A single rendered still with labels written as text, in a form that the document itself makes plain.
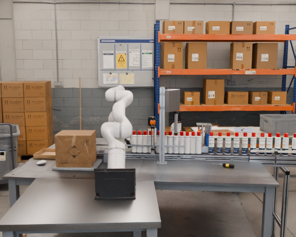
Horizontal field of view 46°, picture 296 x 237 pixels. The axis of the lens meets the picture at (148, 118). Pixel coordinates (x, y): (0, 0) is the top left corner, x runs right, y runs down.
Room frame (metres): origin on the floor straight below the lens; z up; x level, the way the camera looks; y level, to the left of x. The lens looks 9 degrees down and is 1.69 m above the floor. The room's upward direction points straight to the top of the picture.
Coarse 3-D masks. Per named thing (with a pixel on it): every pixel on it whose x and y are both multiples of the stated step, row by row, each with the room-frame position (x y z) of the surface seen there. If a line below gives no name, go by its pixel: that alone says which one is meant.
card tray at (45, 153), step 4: (44, 148) 3.37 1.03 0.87; (48, 148) 3.37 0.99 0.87; (52, 148) 3.36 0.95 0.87; (40, 152) 3.28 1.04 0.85; (44, 152) 3.33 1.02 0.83; (48, 152) 3.33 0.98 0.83; (52, 152) 3.33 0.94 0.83; (36, 156) 3.11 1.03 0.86; (40, 156) 3.11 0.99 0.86; (44, 156) 3.11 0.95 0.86; (48, 156) 3.10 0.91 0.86; (52, 156) 3.10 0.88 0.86
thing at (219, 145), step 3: (219, 132) 3.09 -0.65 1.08; (219, 135) 3.08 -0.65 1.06; (219, 138) 3.07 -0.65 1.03; (222, 138) 3.08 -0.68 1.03; (219, 141) 3.07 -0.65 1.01; (222, 141) 3.08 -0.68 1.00; (219, 144) 3.07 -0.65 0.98; (222, 144) 3.09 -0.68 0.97; (219, 147) 3.07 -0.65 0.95; (219, 150) 3.07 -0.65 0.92; (219, 153) 3.07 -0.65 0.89
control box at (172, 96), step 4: (168, 92) 2.96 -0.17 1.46; (172, 92) 3.00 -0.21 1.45; (176, 92) 3.04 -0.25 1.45; (168, 96) 2.96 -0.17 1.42; (172, 96) 3.00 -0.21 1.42; (176, 96) 3.04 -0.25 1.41; (168, 100) 2.96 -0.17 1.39; (172, 100) 3.00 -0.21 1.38; (176, 100) 3.04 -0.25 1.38; (168, 104) 2.96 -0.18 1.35; (172, 104) 3.00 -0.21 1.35; (176, 104) 3.04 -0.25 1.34; (164, 108) 2.98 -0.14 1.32; (168, 108) 2.96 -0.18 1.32; (172, 108) 3.00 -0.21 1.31; (176, 108) 3.04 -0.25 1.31
